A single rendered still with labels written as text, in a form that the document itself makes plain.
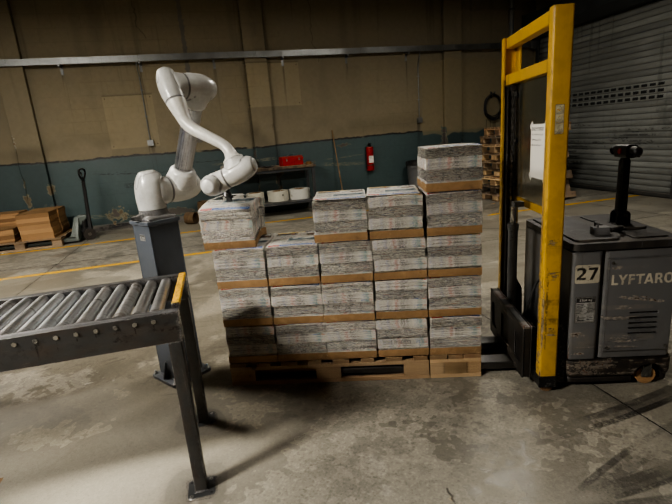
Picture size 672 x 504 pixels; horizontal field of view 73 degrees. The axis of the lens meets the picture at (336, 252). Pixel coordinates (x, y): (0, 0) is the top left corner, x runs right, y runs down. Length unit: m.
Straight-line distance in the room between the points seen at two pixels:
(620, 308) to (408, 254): 1.09
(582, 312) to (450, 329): 0.66
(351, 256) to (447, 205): 0.57
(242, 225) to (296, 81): 6.95
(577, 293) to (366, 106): 7.53
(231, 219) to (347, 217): 0.62
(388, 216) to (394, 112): 7.44
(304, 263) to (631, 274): 1.64
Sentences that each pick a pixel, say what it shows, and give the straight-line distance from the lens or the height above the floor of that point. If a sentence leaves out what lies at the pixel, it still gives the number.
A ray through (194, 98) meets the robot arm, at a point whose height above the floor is 1.63.
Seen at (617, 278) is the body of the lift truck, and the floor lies 0.60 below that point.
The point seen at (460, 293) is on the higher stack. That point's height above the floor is 0.51.
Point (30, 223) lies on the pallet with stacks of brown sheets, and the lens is 8.52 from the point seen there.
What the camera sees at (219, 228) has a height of 0.95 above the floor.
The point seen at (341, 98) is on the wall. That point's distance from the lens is 9.42.
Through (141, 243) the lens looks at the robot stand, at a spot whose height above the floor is 0.87.
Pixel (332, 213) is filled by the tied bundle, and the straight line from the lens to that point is 2.39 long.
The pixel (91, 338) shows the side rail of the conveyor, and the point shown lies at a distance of 1.87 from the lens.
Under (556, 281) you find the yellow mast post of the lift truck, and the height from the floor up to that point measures 0.61.
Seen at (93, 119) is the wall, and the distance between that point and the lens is 9.25.
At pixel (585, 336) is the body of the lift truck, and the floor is 0.29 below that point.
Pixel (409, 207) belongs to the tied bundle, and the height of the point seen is 0.99.
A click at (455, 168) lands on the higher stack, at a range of 2.40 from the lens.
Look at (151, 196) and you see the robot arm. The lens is 2.73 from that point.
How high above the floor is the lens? 1.39
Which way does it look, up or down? 15 degrees down
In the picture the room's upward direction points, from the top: 4 degrees counter-clockwise
